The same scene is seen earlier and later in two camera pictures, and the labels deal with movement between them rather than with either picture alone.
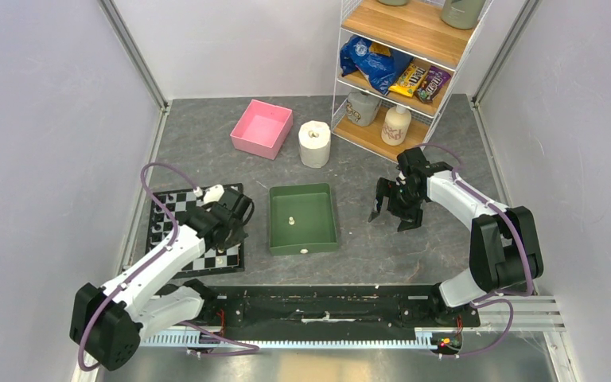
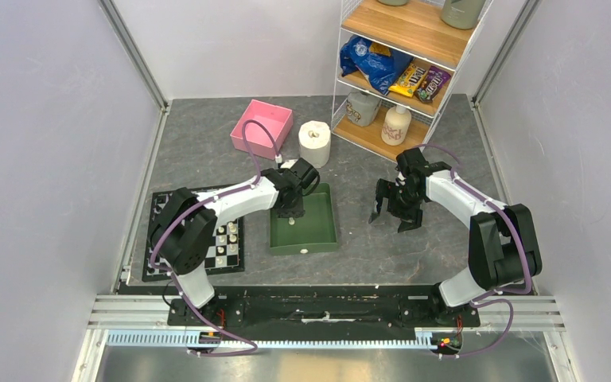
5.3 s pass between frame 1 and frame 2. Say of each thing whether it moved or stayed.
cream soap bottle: stayed
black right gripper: stayed
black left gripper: moved
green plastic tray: stayed
